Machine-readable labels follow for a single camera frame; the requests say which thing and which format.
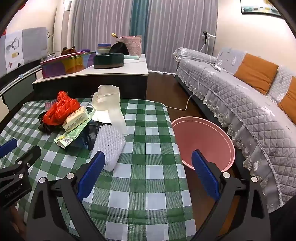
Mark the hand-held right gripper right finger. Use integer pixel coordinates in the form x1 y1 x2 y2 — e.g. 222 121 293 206
191 149 271 241

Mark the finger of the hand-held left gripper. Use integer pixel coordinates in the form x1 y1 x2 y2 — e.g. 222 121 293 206
14 146 41 172
0 138 18 158

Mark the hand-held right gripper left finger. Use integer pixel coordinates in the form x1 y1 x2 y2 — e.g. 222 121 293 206
26 151 107 241

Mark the black strap roll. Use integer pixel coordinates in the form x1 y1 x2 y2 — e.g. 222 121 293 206
38 111 55 135

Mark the white foam net sleeve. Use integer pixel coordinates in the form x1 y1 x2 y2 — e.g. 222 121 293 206
90 124 126 172

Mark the blue and black cloth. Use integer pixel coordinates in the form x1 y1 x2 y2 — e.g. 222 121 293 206
69 120 107 151

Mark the pink plastic basin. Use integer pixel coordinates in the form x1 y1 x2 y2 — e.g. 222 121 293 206
171 117 236 173

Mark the light green paper packet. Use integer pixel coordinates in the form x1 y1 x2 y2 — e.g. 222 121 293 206
54 108 96 148

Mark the red plastic bag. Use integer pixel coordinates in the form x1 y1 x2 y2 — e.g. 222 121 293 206
42 91 81 127

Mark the cream cardboard box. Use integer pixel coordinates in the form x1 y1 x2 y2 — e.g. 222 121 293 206
62 106 90 133

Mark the white plastic bag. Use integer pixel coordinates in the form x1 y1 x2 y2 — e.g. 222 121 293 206
89 85 129 137

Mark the dark television cabinet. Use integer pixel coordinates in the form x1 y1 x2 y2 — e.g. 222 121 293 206
0 58 53 112

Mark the green checked tablecloth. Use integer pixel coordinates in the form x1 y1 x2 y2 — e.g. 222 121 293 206
0 98 197 241

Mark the grey quilted sofa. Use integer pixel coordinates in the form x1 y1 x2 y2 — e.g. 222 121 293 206
173 47 296 208

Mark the multicoloured storage box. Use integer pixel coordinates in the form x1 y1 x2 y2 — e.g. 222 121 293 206
40 51 96 79

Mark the grey television dust cover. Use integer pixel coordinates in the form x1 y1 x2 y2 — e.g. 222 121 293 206
0 27 48 78

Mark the orange cushion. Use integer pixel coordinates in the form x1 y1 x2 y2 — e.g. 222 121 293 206
277 76 296 118
233 53 278 95

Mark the brown figurine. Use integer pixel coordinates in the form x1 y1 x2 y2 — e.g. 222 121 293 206
60 46 77 56

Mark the white-topped coffee table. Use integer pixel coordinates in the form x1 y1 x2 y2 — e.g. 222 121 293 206
32 54 149 101

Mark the dark green round basin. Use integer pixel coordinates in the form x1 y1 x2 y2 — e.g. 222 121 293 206
93 53 125 69

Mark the stack of coloured bowls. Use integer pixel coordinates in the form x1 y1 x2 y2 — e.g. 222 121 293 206
97 43 112 55

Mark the black hat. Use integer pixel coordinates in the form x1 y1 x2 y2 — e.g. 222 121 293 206
109 42 129 56

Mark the white standing air conditioner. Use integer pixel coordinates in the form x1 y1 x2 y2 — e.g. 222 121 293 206
54 0 74 54

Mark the pink quilted basket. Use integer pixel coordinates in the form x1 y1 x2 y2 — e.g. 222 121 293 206
117 35 142 56

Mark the white floor lamp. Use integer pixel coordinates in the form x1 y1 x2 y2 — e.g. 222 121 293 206
202 31 216 56

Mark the grey sheer curtain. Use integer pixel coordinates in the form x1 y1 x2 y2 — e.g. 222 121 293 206
143 0 218 72
72 0 134 50

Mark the teal curtain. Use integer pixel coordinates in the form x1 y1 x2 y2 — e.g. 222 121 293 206
129 0 149 55

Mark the white power cable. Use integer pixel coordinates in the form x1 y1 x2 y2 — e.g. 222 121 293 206
167 62 219 111

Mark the framed wall picture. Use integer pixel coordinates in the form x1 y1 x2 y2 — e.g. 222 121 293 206
240 0 284 16

